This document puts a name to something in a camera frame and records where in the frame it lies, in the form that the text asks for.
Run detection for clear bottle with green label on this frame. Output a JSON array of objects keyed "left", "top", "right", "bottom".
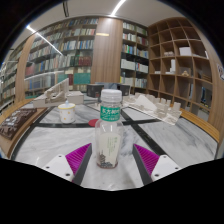
[{"left": 94, "top": 88, "right": 124, "bottom": 169}]

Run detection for narrow book-filled shelf unit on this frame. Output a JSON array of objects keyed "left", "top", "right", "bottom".
[{"left": 119, "top": 20, "right": 150, "bottom": 95}]

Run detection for wide book-filled shelf unit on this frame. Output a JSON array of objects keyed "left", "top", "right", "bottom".
[{"left": 0, "top": 16, "right": 100, "bottom": 108}]

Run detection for dark grey building model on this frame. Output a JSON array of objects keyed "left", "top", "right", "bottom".
[{"left": 86, "top": 83, "right": 105, "bottom": 99}]

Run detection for flat round red coaster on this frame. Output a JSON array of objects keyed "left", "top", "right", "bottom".
[{"left": 88, "top": 118, "right": 100, "bottom": 128}]

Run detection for brown building model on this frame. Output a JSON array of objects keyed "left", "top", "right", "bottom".
[{"left": 0, "top": 107, "right": 38, "bottom": 141}]

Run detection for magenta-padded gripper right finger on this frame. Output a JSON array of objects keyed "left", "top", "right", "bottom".
[{"left": 132, "top": 143, "right": 183, "bottom": 186}]

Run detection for wooden cubby shelf unit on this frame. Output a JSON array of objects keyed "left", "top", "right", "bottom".
[{"left": 146, "top": 16, "right": 224, "bottom": 118}]

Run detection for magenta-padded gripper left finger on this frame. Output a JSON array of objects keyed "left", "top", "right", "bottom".
[{"left": 41, "top": 143, "right": 93, "bottom": 186}]

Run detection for white slatted building model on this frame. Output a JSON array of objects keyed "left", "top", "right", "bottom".
[{"left": 32, "top": 77, "right": 85, "bottom": 109}]

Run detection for white city block model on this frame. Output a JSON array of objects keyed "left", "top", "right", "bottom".
[{"left": 123, "top": 92, "right": 183, "bottom": 126}]

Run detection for ceiling light strip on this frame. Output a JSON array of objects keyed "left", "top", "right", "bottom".
[{"left": 109, "top": 0, "right": 128, "bottom": 17}]

